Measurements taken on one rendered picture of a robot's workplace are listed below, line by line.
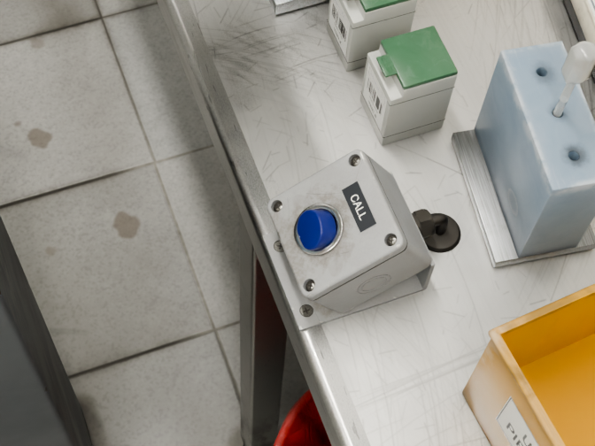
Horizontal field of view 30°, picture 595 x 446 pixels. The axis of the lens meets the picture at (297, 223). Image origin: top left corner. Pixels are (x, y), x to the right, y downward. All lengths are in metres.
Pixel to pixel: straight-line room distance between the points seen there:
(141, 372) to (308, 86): 0.90
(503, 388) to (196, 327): 1.06
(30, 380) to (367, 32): 0.39
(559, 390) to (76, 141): 1.23
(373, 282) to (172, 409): 0.96
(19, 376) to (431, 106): 0.40
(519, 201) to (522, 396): 0.15
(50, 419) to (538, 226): 0.51
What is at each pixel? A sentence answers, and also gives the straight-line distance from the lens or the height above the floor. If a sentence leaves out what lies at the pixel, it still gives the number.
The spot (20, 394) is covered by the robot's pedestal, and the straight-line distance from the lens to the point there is 0.95.
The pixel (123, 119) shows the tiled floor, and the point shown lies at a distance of 1.82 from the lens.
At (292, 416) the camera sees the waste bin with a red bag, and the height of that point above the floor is 0.44.
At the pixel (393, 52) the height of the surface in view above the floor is 0.94.
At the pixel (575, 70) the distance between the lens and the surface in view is 0.64.
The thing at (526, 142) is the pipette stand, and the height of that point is 0.96.
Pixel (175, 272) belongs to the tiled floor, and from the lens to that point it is 1.68.
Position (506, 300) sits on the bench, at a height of 0.88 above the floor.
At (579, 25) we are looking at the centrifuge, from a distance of 0.84.
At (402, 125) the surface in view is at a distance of 0.75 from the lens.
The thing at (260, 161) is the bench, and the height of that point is 0.88.
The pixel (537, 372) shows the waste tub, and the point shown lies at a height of 0.88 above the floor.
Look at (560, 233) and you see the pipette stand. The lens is 0.71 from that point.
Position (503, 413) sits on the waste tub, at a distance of 0.64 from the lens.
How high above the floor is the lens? 1.52
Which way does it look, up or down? 63 degrees down
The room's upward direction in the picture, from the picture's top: 5 degrees clockwise
